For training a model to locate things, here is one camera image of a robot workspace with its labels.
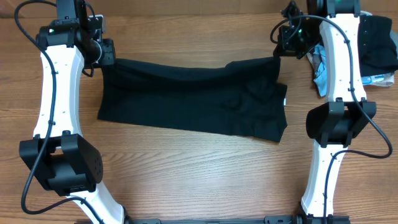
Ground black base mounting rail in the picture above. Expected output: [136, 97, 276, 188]
[124, 215, 351, 224]

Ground beige grey folded garment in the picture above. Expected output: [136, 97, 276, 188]
[307, 11, 397, 96]

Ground black t-shirt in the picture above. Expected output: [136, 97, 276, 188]
[98, 57, 287, 142]

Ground light blue folded garment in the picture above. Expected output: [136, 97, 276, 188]
[307, 43, 385, 98]

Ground folded black polo shirt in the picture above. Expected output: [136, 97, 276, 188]
[358, 15, 397, 77]

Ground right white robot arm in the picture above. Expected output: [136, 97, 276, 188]
[274, 0, 376, 223]

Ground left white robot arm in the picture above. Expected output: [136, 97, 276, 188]
[19, 0, 130, 223]

